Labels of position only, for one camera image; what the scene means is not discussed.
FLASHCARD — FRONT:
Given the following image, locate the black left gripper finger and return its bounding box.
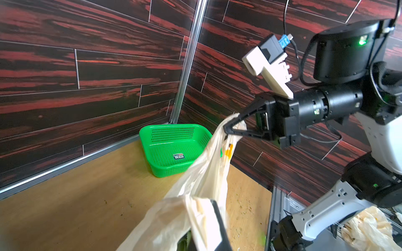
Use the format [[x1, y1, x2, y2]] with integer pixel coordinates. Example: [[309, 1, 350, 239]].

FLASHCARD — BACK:
[[211, 200, 232, 251]]

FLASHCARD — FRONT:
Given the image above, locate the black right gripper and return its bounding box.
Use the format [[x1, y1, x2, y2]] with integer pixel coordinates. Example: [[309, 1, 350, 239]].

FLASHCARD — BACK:
[[223, 93, 317, 149]]

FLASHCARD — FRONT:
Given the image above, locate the white plastic bag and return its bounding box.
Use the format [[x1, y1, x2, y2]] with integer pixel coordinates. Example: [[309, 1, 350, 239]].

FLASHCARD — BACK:
[[118, 113, 242, 251]]

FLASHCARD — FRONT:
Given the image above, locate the yellow pineapple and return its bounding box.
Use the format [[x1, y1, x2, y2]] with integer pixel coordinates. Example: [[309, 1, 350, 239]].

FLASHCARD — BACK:
[[177, 231, 197, 251]]

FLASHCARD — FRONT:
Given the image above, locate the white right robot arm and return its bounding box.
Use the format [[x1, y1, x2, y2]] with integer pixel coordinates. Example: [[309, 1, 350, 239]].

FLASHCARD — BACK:
[[224, 19, 402, 251]]

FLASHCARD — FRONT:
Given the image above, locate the crumpled spare plastic bag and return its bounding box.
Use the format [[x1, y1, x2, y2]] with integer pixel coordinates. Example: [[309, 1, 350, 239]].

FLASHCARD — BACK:
[[341, 206, 402, 251]]

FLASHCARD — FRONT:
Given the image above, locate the green plastic basket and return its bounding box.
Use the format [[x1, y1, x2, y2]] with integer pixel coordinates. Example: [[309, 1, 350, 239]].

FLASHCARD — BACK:
[[139, 124, 212, 178]]

